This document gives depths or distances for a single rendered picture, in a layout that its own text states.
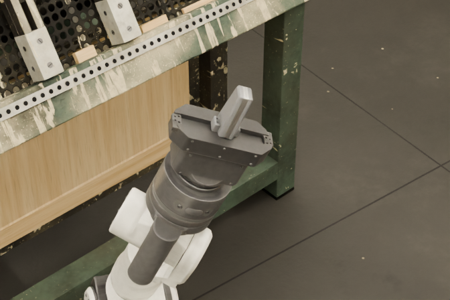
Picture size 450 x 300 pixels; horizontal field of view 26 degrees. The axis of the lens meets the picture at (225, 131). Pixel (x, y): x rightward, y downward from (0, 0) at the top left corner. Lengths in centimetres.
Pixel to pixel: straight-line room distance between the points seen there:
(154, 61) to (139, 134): 50
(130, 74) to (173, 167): 153
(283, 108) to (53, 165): 79
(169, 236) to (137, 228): 6
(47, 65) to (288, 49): 90
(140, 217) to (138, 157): 197
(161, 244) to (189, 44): 163
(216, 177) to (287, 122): 216
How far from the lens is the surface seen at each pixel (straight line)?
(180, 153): 112
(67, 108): 256
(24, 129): 251
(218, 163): 112
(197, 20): 277
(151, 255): 119
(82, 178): 308
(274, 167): 337
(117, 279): 140
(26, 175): 293
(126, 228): 123
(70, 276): 301
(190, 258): 123
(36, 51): 251
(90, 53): 263
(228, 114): 109
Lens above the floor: 236
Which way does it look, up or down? 39 degrees down
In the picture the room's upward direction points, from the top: straight up
